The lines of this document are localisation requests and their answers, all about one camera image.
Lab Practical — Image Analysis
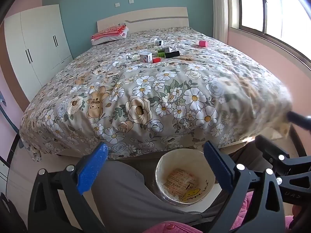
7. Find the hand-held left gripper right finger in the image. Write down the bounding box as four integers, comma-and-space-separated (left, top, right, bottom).
203, 141, 285, 233

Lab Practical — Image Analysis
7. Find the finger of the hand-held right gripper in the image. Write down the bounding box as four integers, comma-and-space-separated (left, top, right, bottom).
286, 111, 311, 133
255, 135, 311, 182

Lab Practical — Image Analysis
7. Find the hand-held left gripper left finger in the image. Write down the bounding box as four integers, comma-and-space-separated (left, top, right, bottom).
27, 142, 109, 233

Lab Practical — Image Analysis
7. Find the white round waste bin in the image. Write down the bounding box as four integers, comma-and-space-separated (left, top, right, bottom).
155, 149, 216, 207

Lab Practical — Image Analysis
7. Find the white printed box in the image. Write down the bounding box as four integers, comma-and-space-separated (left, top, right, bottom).
138, 51, 153, 63

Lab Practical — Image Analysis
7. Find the pink fleece garment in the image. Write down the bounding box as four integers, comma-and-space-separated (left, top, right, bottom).
142, 221, 202, 233

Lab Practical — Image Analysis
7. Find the floral printed blanket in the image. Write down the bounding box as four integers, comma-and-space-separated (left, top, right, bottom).
19, 27, 293, 162

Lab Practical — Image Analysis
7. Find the window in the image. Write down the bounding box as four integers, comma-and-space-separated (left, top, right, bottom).
226, 0, 311, 65

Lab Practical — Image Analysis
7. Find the white pillow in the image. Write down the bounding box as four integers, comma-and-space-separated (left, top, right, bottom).
92, 32, 130, 46

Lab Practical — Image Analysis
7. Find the white wardrobe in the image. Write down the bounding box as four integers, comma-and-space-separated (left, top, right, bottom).
3, 4, 73, 102

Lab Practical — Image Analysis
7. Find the cream curtain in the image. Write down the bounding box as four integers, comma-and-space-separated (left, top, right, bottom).
210, 0, 240, 44

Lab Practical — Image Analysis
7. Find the folded pink cloth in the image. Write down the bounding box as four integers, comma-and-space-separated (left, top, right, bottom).
92, 25, 129, 41

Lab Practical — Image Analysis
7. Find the beige wooden bed headboard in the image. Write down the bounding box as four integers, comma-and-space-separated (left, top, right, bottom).
97, 7, 189, 33

